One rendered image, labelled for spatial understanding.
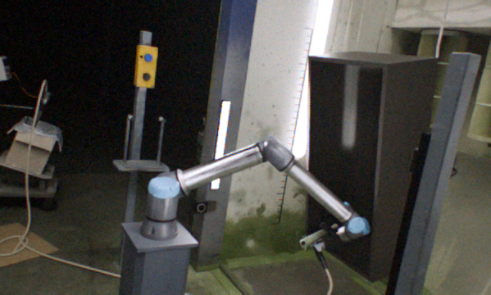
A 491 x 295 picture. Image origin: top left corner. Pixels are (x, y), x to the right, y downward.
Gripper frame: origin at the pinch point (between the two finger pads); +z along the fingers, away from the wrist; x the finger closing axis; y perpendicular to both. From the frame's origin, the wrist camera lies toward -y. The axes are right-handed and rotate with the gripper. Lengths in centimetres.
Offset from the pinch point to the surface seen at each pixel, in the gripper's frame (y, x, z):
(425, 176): -11, -117, -109
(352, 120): -59, 36, -45
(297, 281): 22, 38, 49
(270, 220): -26, 47, 54
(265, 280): 12, 20, 61
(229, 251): -17, 18, 80
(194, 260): -22, -3, 96
